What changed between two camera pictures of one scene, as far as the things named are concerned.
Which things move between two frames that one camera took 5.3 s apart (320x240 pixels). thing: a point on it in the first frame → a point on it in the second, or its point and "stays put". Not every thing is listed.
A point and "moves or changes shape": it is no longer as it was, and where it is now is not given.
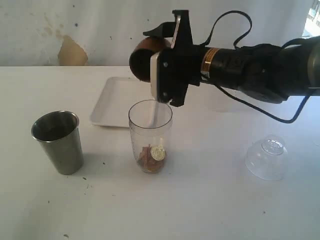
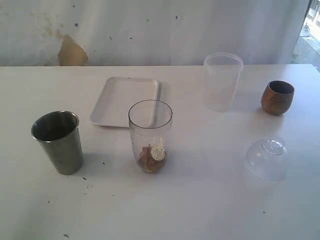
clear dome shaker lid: x=267 y=158 stays put
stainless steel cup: x=59 y=132 stays put
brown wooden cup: x=139 y=59 moves or changes shape
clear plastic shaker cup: x=151 y=124 stays put
